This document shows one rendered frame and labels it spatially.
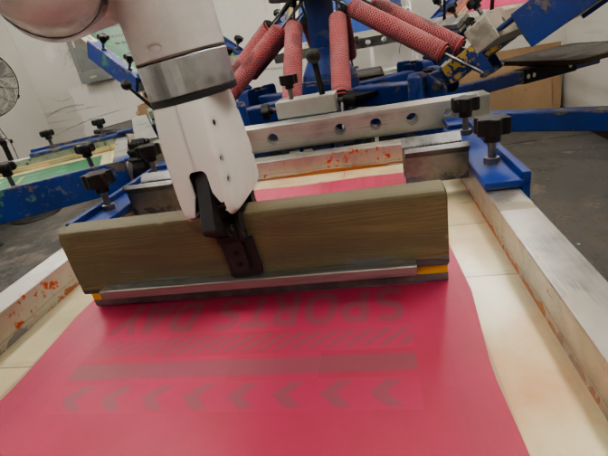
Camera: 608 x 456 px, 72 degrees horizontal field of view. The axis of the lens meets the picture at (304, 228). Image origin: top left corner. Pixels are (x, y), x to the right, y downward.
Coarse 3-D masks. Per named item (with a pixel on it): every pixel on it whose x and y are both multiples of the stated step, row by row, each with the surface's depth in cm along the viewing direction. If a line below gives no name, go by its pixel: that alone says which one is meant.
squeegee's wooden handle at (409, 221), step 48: (336, 192) 39; (384, 192) 37; (432, 192) 36; (96, 240) 42; (144, 240) 41; (192, 240) 41; (288, 240) 39; (336, 240) 39; (384, 240) 38; (432, 240) 37; (96, 288) 45
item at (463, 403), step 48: (432, 288) 40; (432, 336) 34; (480, 336) 33; (432, 384) 30; (480, 384) 29; (240, 432) 29; (288, 432) 28; (336, 432) 27; (384, 432) 27; (432, 432) 26; (480, 432) 26
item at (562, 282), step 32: (256, 160) 81; (288, 160) 78; (320, 160) 77; (352, 160) 76; (384, 160) 76; (480, 192) 51; (512, 192) 48; (512, 224) 41; (544, 224) 40; (64, 256) 53; (512, 256) 41; (544, 256) 35; (576, 256) 34; (32, 288) 47; (64, 288) 51; (544, 288) 33; (576, 288) 31; (0, 320) 42; (32, 320) 46; (576, 320) 28; (0, 352) 42; (576, 352) 28
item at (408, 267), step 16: (272, 272) 41; (288, 272) 40; (304, 272) 40; (320, 272) 39; (336, 272) 39; (352, 272) 38; (368, 272) 38; (384, 272) 38; (400, 272) 38; (416, 272) 38; (112, 288) 44; (128, 288) 43; (144, 288) 42; (160, 288) 42; (176, 288) 42; (192, 288) 42; (208, 288) 41; (224, 288) 41; (240, 288) 41
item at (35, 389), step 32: (256, 192) 75; (288, 192) 72; (96, 320) 45; (64, 352) 41; (32, 384) 37; (0, 416) 34; (32, 416) 33; (64, 416) 33; (96, 416) 32; (128, 416) 32; (160, 416) 31; (192, 416) 31; (0, 448) 31; (32, 448) 31; (64, 448) 30; (96, 448) 30; (128, 448) 29; (160, 448) 29; (192, 448) 28
